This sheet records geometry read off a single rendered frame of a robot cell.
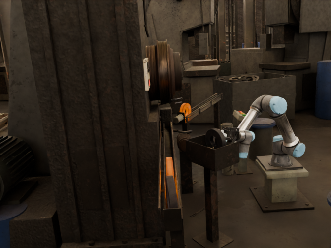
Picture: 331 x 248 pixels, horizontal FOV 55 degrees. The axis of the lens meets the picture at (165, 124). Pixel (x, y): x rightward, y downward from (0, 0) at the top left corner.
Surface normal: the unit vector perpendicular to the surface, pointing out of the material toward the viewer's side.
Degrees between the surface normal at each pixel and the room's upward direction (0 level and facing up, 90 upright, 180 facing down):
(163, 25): 90
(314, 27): 90
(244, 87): 90
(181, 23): 90
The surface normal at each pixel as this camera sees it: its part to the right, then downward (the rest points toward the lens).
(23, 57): 0.01, 0.25
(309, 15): 0.35, 0.22
